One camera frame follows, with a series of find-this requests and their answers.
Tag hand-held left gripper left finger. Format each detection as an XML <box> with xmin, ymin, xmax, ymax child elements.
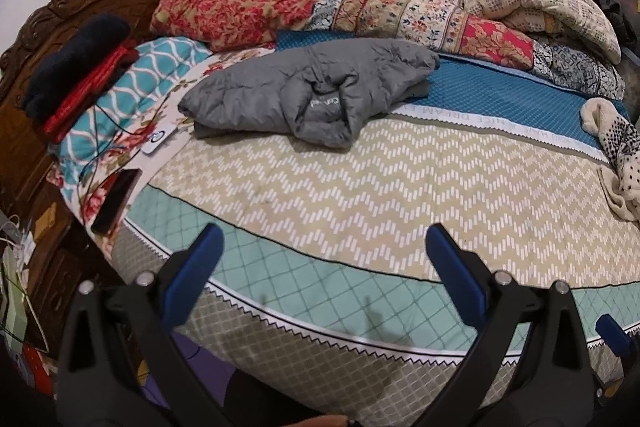
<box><xmin>54</xmin><ymin>223</ymin><xmax>236</xmax><ymax>427</ymax></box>

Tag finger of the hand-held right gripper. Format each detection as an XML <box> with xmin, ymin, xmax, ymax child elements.
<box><xmin>595</xmin><ymin>313</ymin><xmax>640</xmax><ymax>360</ymax></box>

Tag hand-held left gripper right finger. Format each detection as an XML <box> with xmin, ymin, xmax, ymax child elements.
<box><xmin>415</xmin><ymin>223</ymin><xmax>608</xmax><ymax>427</ymax></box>

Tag grey puffer jacket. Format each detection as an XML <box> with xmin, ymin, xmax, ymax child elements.
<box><xmin>178</xmin><ymin>38</ymin><xmax>441</xmax><ymax>148</ymax></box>

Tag person's left hand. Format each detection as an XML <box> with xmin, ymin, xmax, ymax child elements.
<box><xmin>292</xmin><ymin>414</ymin><xmax>351</xmax><ymax>427</ymax></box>

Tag purple floor mat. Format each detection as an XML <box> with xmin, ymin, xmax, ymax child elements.
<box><xmin>142</xmin><ymin>337</ymin><xmax>236</xmax><ymax>410</ymax></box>

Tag black smartphone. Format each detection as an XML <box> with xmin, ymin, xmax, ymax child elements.
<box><xmin>91</xmin><ymin>168</ymin><xmax>143</xmax><ymax>235</ymax></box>

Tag white dotted fleece sweater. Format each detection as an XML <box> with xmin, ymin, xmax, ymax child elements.
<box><xmin>580</xmin><ymin>99</ymin><xmax>640</xmax><ymax>222</ymax></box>

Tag pale green paper bag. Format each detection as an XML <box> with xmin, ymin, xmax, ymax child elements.
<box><xmin>0</xmin><ymin>252</ymin><xmax>30</xmax><ymax>345</ymax></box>

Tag red box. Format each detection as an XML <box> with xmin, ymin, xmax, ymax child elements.
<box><xmin>20</xmin><ymin>347</ymin><xmax>57</xmax><ymax>400</ymax></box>

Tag red folded cloth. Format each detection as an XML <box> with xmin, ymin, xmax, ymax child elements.
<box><xmin>44</xmin><ymin>44</ymin><xmax>141</xmax><ymax>142</ymax></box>

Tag teal wave-pattern pillow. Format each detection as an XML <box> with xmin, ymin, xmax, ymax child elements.
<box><xmin>47</xmin><ymin>36</ymin><xmax>213</xmax><ymax>188</ymax></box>

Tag navy folded cloth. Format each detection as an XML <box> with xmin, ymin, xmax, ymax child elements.
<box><xmin>20</xmin><ymin>14</ymin><xmax>132</xmax><ymax>120</ymax></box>

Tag red floral patchwork quilt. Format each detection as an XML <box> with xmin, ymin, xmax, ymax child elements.
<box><xmin>150</xmin><ymin>0</ymin><xmax>626</xmax><ymax>100</ymax></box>

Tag carved wooden headboard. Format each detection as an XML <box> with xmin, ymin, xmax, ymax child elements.
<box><xmin>0</xmin><ymin>0</ymin><xmax>221</xmax><ymax>358</ymax></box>

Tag thin black cable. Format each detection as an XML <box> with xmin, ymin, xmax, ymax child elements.
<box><xmin>75</xmin><ymin>99</ymin><xmax>171</xmax><ymax>188</ymax></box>

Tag white cable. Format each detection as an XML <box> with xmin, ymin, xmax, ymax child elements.
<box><xmin>0</xmin><ymin>214</ymin><xmax>38</xmax><ymax>268</ymax></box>

